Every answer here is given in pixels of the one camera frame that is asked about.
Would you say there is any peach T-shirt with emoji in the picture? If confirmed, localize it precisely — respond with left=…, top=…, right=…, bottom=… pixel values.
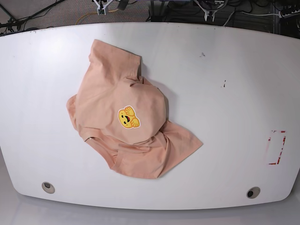
left=67, top=40, right=202, bottom=179

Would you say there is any red tape rectangle marking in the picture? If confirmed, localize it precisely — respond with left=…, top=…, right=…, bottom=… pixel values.
left=266, top=130, right=286, bottom=165

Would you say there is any white power strip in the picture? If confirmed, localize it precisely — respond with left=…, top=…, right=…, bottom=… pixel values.
left=279, top=5, right=300, bottom=18

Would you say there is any yellow cable on floor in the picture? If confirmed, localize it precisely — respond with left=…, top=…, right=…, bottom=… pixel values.
left=75, top=8, right=119, bottom=25

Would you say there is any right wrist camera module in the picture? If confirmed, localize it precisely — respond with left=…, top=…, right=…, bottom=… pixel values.
left=97, top=8, right=106, bottom=15

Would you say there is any left table cable grommet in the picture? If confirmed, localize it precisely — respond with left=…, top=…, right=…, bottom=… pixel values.
left=42, top=182, right=55, bottom=194

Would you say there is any table cable grommet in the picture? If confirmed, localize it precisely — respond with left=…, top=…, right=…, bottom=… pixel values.
left=42, top=182, right=55, bottom=194
left=246, top=187, right=261, bottom=199

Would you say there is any right table cable grommet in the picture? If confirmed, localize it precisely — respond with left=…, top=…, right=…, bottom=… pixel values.
left=246, top=187, right=261, bottom=199

